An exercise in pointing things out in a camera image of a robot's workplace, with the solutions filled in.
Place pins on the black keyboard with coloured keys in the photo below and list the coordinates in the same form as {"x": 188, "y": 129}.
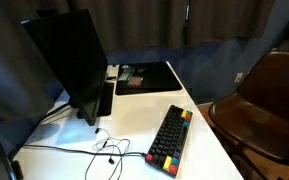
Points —
{"x": 169, "y": 140}

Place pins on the black computer monitor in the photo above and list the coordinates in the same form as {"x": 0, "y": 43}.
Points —
{"x": 70, "y": 60}

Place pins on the red checkered card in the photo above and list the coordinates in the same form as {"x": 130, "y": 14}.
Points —
{"x": 135, "y": 81}

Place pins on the black desk mat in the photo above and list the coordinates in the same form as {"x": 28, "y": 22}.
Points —
{"x": 157, "y": 80}

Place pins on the small dark object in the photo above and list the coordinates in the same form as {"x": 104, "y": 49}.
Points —
{"x": 140, "y": 70}

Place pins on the green white packet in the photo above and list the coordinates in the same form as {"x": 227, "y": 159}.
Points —
{"x": 124, "y": 74}

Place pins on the black monitor stand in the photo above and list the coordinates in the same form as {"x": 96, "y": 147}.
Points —
{"x": 106, "y": 100}

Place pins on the dark fabric curtain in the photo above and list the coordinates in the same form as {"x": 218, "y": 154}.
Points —
{"x": 134, "y": 23}
{"x": 227, "y": 20}
{"x": 10, "y": 66}

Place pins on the brown chair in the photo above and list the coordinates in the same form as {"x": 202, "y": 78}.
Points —
{"x": 257, "y": 120}

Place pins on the white wall outlet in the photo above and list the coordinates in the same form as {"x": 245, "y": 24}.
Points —
{"x": 238, "y": 77}

